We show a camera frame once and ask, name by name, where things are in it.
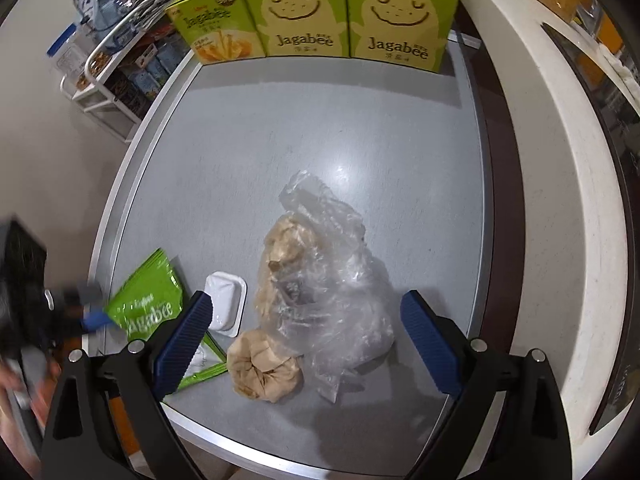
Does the crumpled brown paper ball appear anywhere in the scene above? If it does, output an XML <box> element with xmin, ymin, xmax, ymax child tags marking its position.
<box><xmin>226</xmin><ymin>329</ymin><xmax>303</xmax><ymax>403</ymax></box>

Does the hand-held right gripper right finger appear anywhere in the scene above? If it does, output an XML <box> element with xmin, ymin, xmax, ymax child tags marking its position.
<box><xmin>400</xmin><ymin>289</ymin><xmax>573</xmax><ymax>480</ymax></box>

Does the green box with fries picture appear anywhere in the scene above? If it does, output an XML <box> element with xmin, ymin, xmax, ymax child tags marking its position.
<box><xmin>165</xmin><ymin>0</ymin><xmax>268</xmax><ymax>66</ymax></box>

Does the blue pouch bag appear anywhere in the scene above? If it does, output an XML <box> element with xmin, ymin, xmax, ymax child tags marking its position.
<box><xmin>72</xmin><ymin>0</ymin><xmax>123</xmax><ymax>33</ymax></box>

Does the clear bag with blue strip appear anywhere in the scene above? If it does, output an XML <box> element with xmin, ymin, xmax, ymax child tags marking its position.
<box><xmin>47</xmin><ymin>25</ymin><xmax>96</xmax><ymax>81</ymax></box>

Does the green box with smiling face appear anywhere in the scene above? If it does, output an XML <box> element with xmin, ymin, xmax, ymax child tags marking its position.
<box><xmin>239</xmin><ymin>0</ymin><xmax>351</xmax><ymax>58</ymax></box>
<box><xmin>344</xmin><ymin>0</ymin><xmax>461</xmax><ymax>75</ymax></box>

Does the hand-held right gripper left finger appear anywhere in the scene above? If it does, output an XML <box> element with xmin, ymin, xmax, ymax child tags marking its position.
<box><xmin>40</xmin><ymin>290</ymin><xmax>236</xmax><ymax>480</ymax></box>

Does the white wire rack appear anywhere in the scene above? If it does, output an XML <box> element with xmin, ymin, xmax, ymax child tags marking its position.
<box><xmin>62</xmin><ymin>0</ymin><xmax>211</xmax><ymax>143</ymax></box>

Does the bread roll inside bag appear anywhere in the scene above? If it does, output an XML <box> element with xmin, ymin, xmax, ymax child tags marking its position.
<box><xmin>255</xmin><ymin>215</ymin><xmax>321</xmax><ymax>331</ymax></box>

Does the clear plastic bag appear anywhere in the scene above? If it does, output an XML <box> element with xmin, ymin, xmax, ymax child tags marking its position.
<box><xmin>255</xmin><ymin>170</ymin><xmax>396</xmax><ymax>403</ymax></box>

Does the white plastic tray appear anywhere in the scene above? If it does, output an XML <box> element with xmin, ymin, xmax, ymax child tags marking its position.
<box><xmin>204</xmin><ymin>271</ymin><xmax>248</xmax><ymax>338</ymax></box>

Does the green snack bag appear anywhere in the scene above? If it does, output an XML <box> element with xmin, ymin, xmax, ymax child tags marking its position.
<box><xmin>102</xmin><ymin>247</ymin><xmax>231</xmax><ymax>391</ymax></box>

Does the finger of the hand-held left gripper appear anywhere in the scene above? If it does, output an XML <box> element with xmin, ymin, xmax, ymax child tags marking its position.
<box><xmin>50</xmin><ymin>310</ymin><xmax>118</xmax><ymax>336</ymax></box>
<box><xmin>47</xmin><ymin>282</ymin><xmax>103</xmax><ymax>306</ymax></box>

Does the white counter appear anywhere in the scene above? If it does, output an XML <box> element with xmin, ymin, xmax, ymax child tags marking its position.
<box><xmin>440</xmin><ymin>0</ymin><xmax>631</xmax><ymax>461</ymax></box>

